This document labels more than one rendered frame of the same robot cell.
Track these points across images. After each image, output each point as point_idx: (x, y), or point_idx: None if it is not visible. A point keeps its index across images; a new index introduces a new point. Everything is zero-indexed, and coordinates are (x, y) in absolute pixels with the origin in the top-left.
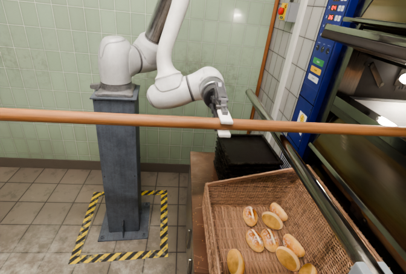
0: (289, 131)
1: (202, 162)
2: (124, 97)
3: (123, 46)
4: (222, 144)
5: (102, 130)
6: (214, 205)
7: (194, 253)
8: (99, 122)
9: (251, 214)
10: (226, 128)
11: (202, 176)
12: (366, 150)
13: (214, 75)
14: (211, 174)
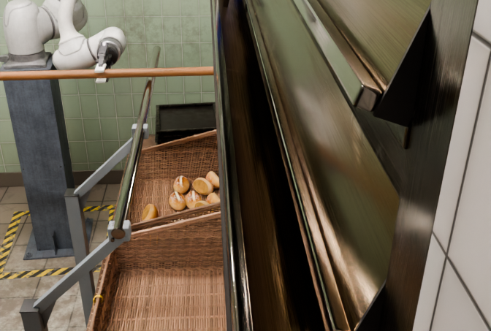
0: (153, 75)
1: (145, 145)
2: (36, 67)
3: (29, 12)
4: (157, 115)
5: (15, 109)
6: (145, 180)
7: (113, 214)
8: (7, 78)
9: (180, 180)
10: (101, 76)
11: (140, 158)
12: None
13: (111, 35)
14: (152, 156)
